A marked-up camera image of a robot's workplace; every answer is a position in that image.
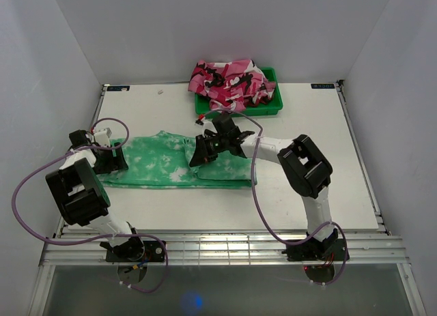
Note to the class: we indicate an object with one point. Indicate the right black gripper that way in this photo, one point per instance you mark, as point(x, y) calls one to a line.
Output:
point(201, 151)

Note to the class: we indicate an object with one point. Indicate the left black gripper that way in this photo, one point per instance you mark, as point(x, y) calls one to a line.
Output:
point(115, 162)

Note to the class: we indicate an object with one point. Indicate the green white tie-dye trousers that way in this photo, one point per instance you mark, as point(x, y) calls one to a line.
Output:
point(162, 161)

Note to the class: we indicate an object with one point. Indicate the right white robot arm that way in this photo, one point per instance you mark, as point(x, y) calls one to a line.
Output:
point(304, 165)

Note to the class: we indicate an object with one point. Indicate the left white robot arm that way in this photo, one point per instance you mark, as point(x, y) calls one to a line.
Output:
point(82, 199)

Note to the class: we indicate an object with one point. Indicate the pink camouflage trousers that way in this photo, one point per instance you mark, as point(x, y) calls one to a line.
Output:
point(235, 85)

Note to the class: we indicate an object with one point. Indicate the left blue table label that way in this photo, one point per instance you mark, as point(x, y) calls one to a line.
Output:
point(118, 88)

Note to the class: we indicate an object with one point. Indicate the blue table label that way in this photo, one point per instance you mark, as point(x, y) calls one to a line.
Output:
point(118, 88)
point(322, 86)

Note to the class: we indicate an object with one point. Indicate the right blue table label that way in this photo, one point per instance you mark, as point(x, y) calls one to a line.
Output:
point(322, 86)

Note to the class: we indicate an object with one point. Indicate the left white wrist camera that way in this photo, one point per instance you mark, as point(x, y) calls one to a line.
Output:
point(102, 137)

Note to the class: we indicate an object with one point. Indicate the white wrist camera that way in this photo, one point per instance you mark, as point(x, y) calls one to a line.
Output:
point(204, 124)
point(102, 137)

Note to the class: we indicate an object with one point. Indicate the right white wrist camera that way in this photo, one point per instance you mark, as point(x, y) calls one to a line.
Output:
point(204, 124)

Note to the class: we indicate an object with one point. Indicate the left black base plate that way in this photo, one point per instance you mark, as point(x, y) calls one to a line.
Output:
point(152, 252)

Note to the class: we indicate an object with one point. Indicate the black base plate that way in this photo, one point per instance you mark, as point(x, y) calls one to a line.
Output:
point(152, 252)
point(314, 250)

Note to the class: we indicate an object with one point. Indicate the aluminium frame rail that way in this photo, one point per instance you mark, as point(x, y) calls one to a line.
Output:
point(201, 249)

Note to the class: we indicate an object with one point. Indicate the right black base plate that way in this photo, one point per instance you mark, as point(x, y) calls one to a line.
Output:
point(314, 250)

